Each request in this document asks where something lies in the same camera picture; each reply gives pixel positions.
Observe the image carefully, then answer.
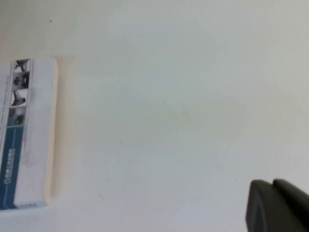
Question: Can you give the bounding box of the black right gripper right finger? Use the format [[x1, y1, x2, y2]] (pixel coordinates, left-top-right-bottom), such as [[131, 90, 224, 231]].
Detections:
[[272, 178, 309, 232]]

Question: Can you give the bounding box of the white book with blue strip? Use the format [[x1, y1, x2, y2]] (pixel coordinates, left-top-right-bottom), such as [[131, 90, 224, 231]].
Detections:
[[0, 56, 59, 211]]

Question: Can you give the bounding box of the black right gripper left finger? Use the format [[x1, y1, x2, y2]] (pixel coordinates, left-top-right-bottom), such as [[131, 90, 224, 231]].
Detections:
[[245, 179, 294, 232]]

